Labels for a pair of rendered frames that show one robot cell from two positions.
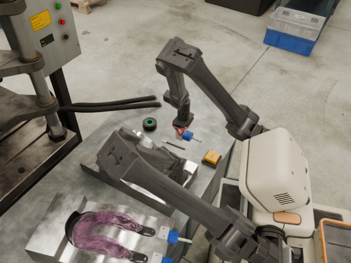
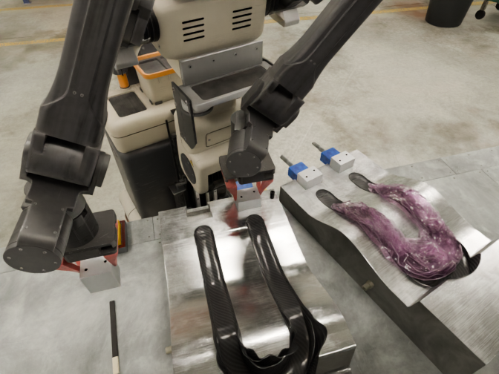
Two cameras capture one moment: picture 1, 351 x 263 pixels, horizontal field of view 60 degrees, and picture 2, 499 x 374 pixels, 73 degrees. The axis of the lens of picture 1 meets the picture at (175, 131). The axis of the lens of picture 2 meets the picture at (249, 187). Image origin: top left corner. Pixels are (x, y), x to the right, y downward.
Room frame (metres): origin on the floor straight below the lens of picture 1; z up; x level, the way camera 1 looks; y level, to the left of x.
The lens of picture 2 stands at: (1.06, 0.36, 1.45)
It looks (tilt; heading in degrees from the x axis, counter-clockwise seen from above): 46 degrees down; 226
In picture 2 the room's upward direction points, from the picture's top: straight up
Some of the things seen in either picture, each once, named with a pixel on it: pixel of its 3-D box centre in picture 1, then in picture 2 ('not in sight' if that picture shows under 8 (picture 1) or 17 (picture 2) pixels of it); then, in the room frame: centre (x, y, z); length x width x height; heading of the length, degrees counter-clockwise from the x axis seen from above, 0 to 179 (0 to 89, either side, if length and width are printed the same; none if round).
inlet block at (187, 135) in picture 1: (189, 136); (102, 249); (1.01, -0.07, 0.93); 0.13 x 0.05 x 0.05; 61
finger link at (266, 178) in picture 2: not in sight; (252, 179); (0.70, 0.00, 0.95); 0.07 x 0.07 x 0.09; 61
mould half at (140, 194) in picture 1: (138, 164); (248, 309); (0.88, 0.17, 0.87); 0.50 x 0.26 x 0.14; 62
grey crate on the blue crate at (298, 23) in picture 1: (295, 23); not in sight; (3.65, -1.45, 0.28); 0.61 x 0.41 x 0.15; 59
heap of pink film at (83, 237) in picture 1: (104, 230); (400, 220); (0.53, 0.26, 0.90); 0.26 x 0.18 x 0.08; 79
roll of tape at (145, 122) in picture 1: (149, 124); not in sight; (1.20, 0.15, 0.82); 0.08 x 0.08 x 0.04
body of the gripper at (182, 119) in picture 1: (183, 114); (73, 224); (1.03, -0.03, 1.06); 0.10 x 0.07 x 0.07; 151
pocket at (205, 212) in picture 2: (185, 177); (199, 217); (0.81, -0.05, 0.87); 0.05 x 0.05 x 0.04; 62
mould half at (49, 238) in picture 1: (104, 237); (398, 231); (0.52, 0.26, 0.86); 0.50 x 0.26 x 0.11; 79
